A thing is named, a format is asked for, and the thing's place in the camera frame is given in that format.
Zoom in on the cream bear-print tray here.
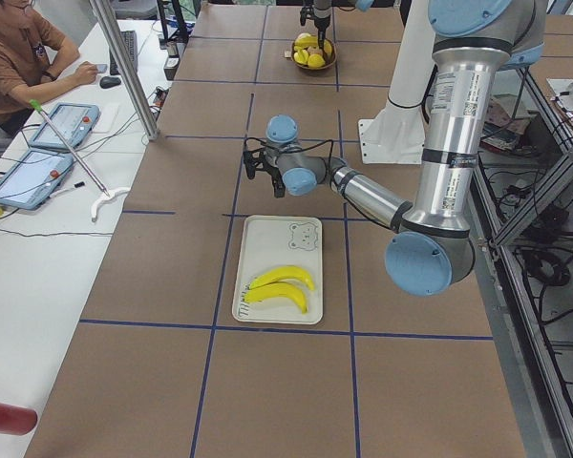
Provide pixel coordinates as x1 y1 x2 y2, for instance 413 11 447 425
232 216 323 325

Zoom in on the pink reach stick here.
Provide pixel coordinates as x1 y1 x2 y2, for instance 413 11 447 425
29 99 110 197

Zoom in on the black keyboard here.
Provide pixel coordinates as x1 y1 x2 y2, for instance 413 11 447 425
108 30 138 77

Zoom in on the white curved plastic piece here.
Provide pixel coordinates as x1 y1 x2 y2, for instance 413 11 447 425
90 187 131 223

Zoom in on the near teach pendant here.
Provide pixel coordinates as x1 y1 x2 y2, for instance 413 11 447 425
0 148 74 210

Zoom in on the teach pendant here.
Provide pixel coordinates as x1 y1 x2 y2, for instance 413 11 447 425
0 148 74 210
29 103 100 151

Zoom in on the black computer mouse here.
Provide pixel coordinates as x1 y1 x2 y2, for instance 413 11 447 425
99 75 121 89

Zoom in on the brown wicker basket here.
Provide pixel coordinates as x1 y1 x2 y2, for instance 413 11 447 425
290 40 336 71

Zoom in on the aluminium frame post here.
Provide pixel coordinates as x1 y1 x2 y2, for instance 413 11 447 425
90 0 159 141

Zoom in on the yellow lemon-shaped fruit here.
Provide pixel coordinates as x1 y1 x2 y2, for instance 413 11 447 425
292 49 309 67

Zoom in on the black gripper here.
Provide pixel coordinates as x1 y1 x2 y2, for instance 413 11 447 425
262 153 286 198
312 0 332 50

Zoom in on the yellow banana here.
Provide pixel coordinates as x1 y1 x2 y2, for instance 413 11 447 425
294 34 333 54
249 265 316 291
244 281 308 314

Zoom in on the white mount base plate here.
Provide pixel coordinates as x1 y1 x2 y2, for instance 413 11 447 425
357 116 425 165

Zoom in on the far teach pendant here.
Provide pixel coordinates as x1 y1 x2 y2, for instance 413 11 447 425
29 103 100 151

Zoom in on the person in brown shirt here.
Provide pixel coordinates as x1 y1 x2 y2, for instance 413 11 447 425
0 1 98 136

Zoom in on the red cylinder bottle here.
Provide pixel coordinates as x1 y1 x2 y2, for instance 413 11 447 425
0 403 38 435

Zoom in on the yellow pear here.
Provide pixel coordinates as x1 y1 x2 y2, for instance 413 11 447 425
307 54 326 69

